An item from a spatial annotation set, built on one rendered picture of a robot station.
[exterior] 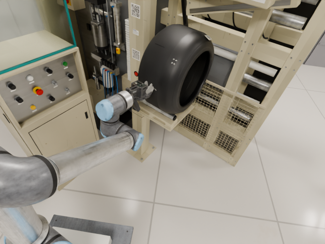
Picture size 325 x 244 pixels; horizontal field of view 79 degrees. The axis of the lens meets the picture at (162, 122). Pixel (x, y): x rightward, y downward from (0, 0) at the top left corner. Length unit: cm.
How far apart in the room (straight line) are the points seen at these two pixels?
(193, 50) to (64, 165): 90
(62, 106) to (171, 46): 91
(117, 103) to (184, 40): 54
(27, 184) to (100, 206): 159
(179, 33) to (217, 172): 160
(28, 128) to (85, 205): 93
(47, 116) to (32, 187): 110
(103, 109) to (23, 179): 48
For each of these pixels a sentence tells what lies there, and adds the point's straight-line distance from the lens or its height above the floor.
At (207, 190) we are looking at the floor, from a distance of 223.
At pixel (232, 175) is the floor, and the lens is 241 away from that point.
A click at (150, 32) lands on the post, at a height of 138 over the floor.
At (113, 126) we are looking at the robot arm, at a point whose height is 121.
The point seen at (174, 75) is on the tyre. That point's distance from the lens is 115.
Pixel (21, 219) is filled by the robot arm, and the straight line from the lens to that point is 86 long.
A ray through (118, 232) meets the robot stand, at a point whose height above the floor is 60.
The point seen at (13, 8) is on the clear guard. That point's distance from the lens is 133.
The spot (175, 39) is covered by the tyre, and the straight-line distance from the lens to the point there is 123.
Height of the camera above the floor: 193
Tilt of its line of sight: 46 degrees down
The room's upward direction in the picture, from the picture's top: 7 degrees clockwise
